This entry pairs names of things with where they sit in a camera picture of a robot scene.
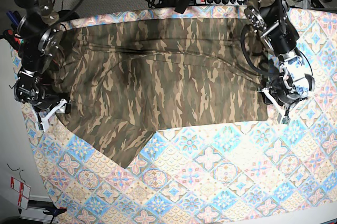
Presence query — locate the white power strip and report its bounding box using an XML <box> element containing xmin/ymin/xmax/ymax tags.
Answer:
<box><xmin>195</xmin><ymin>0</ymin><xmax>247</xmax><ymax>6</ymax></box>

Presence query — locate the red white label tag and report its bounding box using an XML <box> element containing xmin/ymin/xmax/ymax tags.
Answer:
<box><xmin>11</xmin><ymin>177</ymin><xmax>31</xmax><ymax>210</ymax></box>

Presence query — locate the blue clamp handle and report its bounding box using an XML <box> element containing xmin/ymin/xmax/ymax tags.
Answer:
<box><xmin>6</xmin><ymin>11</ymin><xmax>22</xmax><ymax>30</ymax></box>

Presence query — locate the camouflage T-shirt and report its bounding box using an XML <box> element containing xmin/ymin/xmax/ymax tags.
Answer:
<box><xmin>48</xmin><ymin>18</ymin><xmax>267</xmax><ymax>168</ymax></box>

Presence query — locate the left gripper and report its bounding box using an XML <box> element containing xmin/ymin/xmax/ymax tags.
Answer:
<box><xmin>260</xmin><ymin>77</ymin><xmax>308</xmax><ymax>124</ymax></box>

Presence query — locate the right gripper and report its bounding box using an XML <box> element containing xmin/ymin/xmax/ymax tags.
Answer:
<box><xmin>30</xmin><ymin>93</ymin><xmax>71</xmax><ymax>131</ymax></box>

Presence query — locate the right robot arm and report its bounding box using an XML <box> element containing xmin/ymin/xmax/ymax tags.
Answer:
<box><xmin>1</xmin><ymin>0</ymin><xmax>75</xmax><ymax>131</ymax></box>

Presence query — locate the black round stand base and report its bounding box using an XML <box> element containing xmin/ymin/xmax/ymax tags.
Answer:
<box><xmin>58</xmin><ymin>9</ymin><xmax>80</xmax><ymax>22</ymax></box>

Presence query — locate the black orange bottom clamp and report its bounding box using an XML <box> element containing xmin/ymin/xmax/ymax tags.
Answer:
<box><xmin>43</xmin><ymin>207</ymin><xmax>67</xmax><ymax>224</ymax></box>

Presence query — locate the red black clamp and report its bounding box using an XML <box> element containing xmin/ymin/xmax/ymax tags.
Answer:
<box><xmin>1</xmin><ymin>30</ymin><xmax>21</xmax><ymax>51</ymax></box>

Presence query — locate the patterned tile tablecloth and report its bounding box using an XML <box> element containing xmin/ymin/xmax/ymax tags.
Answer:
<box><xmin>22</xmin><ymin>8</ymin><xmax>336</xmax><ymax>223</ymax></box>

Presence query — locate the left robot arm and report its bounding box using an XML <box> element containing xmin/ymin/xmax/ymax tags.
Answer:
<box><xmin>241</xmin><ymin>0</ymin><xmax>315</xmax><ymax>124</ymax></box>

